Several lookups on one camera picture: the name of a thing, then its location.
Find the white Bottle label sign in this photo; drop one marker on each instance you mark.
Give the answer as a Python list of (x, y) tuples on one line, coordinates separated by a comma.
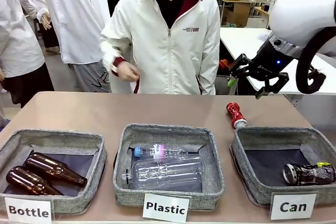
[(29, 209)]

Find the white background table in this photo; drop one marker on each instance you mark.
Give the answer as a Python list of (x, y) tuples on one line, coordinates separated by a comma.
[(244, 40)]

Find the crushed black Pepsi can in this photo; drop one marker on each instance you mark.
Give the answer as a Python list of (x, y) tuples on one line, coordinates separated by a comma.
[(307, 174)]

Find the white Can label sign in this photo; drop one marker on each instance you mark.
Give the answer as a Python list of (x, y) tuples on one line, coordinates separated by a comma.
[(292, 207)]

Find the orange object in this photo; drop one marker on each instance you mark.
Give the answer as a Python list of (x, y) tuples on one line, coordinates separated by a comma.
[(224, 65)]

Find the crushed red can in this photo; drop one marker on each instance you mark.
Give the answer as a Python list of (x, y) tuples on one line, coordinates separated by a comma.
[(235, 113)]

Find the large clear plastic bottle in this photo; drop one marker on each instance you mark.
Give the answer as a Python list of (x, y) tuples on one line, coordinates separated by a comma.
[(165, 172)]

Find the brown cardboard box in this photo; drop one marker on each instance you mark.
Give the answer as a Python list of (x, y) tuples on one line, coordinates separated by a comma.
[(237, 15)]

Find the small blue-capped plastic bottle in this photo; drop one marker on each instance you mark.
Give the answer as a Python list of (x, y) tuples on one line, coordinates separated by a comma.
[(157, 151)]

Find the bystander bare hand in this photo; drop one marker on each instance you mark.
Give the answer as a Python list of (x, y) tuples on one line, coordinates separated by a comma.
[(44, 20)]

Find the bystander in black trousers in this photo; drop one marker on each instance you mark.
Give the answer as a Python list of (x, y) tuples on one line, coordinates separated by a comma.
[(15, 37)]

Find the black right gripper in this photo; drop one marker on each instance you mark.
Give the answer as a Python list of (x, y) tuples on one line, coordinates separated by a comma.
[(267, 62)]

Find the grey fabric basket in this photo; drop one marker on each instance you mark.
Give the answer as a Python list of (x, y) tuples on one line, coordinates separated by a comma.
[(89, 195), (244, 161), (131, 197)]

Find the brown glass bottle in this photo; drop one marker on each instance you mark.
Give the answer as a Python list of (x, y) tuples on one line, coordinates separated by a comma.
[(52, 167), (31, 182)]

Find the bystander in grey trousers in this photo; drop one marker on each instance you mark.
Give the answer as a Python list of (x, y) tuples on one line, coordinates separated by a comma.
[(76, 16)]

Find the person's right hand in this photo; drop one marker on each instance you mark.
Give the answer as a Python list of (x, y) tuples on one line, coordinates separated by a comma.
[(128, 73)]

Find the person's left forearm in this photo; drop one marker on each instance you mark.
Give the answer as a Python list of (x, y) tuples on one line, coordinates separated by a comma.
[(210, 72)]

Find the white Plastic label sign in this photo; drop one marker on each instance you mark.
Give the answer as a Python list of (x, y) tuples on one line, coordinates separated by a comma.
[(165, 208)]

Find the person's right forearm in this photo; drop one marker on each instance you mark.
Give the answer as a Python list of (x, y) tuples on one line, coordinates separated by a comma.
[(109, 56)]

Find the person in white zip jacket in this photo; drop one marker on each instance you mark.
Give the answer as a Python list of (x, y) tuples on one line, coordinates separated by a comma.
[(168, 58)]

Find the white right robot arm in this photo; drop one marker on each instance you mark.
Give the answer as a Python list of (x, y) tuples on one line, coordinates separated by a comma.
[(302, 11)]

